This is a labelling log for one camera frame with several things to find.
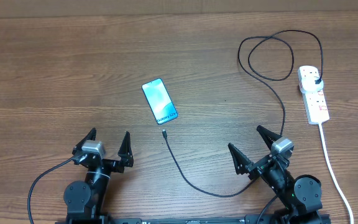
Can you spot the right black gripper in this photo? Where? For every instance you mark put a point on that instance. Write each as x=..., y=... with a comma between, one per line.
x=243, y=163

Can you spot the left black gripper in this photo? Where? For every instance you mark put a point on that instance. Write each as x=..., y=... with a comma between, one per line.
x=123, y=152

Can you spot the Samsung Galaxy smartphone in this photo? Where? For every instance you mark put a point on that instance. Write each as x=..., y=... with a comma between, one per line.
x=159, y=101

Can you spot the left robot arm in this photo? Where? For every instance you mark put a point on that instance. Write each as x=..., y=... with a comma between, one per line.
x=85, y=199

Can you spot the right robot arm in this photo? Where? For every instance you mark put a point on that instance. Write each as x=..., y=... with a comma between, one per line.
x=296, y=200

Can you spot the white charger plug adapter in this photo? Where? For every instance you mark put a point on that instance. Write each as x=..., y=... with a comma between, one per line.
x=310, y=84

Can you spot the white power strip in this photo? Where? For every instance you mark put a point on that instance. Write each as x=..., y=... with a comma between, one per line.
x=314, y=102

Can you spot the cardboard backdrop panel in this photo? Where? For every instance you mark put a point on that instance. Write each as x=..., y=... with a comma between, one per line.
x=64, y=8

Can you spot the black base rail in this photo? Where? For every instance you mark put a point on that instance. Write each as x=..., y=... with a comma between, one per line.
x=248, y=219

